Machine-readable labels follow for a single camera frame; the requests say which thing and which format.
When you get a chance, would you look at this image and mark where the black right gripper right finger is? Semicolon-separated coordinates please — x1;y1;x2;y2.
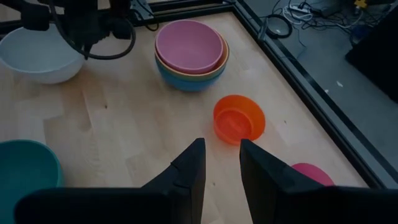
239;139;398;224

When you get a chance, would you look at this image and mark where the small orange plastic bowl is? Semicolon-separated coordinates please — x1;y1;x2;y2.
213;95;267;146

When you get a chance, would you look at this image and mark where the white power strip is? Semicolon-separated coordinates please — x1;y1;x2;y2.
281;5;313;25
289;2;313;15

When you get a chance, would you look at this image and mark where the pale green plastic bowl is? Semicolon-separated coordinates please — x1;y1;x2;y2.
154;55;227;85

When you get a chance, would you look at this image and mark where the white plastic bowl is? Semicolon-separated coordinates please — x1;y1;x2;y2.
0;24;85;85

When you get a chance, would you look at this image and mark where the teal plastic bowl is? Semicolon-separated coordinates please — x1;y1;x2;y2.
0;139;65;224

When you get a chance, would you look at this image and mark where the small pink plastic bowl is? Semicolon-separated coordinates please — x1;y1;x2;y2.
290;162;336;187

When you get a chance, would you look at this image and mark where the blue plastic bowl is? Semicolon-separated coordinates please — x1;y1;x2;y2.
155;58;226;93

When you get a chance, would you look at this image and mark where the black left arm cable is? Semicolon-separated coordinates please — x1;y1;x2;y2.
48;0;137;61

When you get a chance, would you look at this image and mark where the large pink plastic bowl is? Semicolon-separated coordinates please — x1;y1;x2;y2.
155;19;224;75

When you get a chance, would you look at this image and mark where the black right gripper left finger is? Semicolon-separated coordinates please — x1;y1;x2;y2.
14;138;206;224

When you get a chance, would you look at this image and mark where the black floor box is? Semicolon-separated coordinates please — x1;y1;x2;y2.
345;6;398;103

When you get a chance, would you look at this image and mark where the black aluminium table frame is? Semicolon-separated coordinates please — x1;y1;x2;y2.
0;0;398;189

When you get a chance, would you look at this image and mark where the black coiled cable ring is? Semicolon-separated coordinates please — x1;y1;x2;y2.
265;14;294;40

